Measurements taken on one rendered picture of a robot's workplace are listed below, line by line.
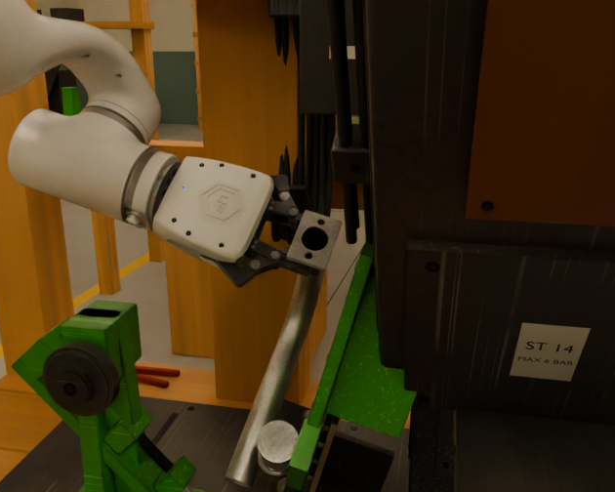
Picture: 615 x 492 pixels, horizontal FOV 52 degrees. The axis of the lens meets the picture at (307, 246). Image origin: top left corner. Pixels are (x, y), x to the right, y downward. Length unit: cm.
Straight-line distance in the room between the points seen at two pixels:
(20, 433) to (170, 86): 1093
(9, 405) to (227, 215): 62
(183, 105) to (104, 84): 1104
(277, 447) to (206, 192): 25
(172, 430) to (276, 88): 50
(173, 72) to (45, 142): 1111
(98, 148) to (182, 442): 45
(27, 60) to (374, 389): 41
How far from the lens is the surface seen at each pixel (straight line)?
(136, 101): 71
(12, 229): 112
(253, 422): 70
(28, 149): 69
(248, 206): 63
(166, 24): 1181
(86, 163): 67
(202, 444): 93
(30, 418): 110
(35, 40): 61
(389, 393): 57
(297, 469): 58
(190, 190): 65
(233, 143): 91
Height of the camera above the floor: 143
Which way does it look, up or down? 18 degrees down
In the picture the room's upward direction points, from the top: straight up
